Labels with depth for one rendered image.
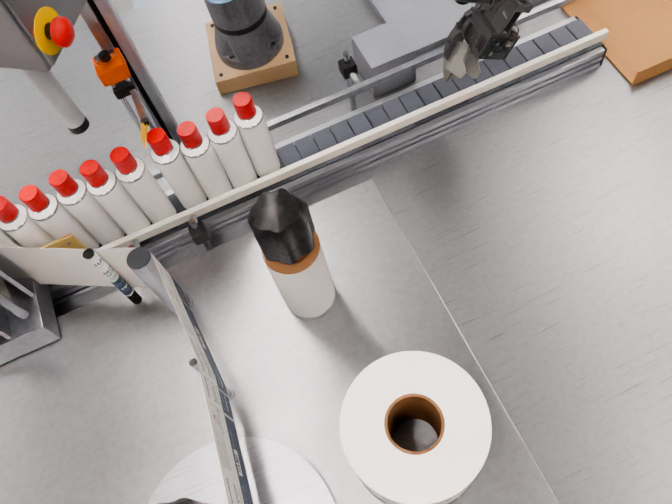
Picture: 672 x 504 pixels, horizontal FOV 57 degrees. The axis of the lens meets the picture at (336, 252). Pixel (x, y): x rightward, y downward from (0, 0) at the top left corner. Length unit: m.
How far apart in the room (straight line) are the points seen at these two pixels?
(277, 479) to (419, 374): 0.28
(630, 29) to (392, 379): 0.97
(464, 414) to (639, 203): 0.59
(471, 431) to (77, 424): 0.64
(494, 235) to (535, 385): 0.28
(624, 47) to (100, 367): 1.21
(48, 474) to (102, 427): 0.11
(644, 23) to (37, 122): 1.35
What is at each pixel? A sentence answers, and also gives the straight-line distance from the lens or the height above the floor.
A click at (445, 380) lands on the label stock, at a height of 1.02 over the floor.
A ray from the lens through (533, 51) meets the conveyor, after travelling 1.39.
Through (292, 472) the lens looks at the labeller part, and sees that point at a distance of 1.00.
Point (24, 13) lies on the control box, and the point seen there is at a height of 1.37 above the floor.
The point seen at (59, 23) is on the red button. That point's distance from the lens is 0.91.
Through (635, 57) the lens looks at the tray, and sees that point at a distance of 1.49.
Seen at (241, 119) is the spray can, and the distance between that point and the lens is 1.10.
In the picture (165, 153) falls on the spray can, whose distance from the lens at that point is 1.09.
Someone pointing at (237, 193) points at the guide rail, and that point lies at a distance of 1.18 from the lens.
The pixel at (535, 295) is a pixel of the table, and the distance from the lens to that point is 1.15.
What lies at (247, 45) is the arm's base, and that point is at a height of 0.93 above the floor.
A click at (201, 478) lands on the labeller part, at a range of 1.04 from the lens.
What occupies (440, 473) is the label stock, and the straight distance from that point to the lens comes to 0.85.
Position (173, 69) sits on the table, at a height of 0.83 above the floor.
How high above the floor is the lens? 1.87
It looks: 63 degrees down
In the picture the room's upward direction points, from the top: 15 degrees counter-clockwise
